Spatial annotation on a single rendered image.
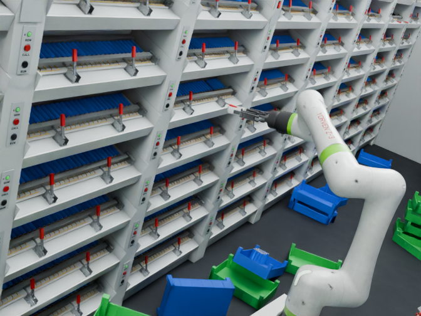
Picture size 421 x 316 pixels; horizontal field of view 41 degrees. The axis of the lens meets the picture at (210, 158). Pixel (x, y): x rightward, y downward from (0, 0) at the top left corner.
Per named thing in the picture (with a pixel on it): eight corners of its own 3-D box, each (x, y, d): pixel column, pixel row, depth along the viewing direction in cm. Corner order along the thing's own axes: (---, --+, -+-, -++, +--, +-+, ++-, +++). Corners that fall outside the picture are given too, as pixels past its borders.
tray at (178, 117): (237, 110, 265) (249, 95, 261) (163, 130, 214) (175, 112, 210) (208, 82, 270) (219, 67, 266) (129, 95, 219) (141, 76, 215)
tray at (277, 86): (294, 95, 324) (309, 77, 317) (246, 108, 273) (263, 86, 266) (269, 72, 329) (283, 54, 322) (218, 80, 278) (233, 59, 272)
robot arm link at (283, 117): (297, 110, 235) (289, 112, 228) (293, 136, 239) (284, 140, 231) (284, 106, 238) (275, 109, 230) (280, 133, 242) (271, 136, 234)
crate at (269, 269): (250, 257, 317) (257, 244, 317) (282, 274, 309) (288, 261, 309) (232, 260, 290) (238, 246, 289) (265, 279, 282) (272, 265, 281)
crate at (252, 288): (275, 293, 290) (280, 281, 288) (258, 310, 273) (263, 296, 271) (227, 265, 302) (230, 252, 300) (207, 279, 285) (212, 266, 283)
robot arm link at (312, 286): (329, 327, 202) (348, 284, 195) (290, 325, 197) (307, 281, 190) (314, 303, 214) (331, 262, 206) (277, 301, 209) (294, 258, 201)
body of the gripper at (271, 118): (273, 131, 233) (253, 126, 238) (281, 128, 240) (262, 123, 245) (276, 113, 231) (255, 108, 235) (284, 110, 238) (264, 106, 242)
